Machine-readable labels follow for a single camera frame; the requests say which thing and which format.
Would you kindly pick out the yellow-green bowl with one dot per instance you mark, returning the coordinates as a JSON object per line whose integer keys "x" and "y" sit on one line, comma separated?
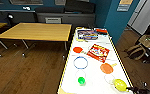
{"x": 120, "y": 85}

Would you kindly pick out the orange round striker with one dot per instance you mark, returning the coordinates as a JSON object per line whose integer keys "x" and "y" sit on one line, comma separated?
{"x": 106, "y": 68}

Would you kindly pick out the white long table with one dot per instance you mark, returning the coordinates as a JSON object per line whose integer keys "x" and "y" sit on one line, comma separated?
{"x": 94, "y": 83}

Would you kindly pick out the tan backpack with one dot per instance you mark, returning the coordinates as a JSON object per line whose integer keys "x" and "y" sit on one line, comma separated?
{"x": 136, "y": 52}

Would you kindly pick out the brown cardboard box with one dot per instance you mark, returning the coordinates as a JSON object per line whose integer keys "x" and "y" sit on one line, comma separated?
{"x": 147, "y": 41}

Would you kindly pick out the flat red packet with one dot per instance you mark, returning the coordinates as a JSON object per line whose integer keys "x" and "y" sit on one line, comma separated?
{"x": 101, "y": 31}

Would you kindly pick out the red round striker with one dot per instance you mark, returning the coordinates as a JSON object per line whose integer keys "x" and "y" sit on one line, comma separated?
{"x": 78, "y": 50}

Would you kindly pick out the colourful printed game box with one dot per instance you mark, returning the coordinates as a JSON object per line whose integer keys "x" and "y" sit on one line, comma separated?
{"x": 87, "y": 34}

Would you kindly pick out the dark bench sofa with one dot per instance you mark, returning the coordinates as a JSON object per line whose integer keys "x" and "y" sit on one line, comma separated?
{"x": 74, "y": 15}

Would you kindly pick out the small white ledge device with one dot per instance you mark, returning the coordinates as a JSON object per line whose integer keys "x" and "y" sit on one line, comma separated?
{"x": 26, "y": 8}

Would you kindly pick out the small black round object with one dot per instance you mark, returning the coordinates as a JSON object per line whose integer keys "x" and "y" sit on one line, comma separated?
{"x": 10, "y": 16}

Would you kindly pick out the yellow wall sign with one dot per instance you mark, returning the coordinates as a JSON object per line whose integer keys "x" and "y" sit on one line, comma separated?
{"x": 124, "y": 5}

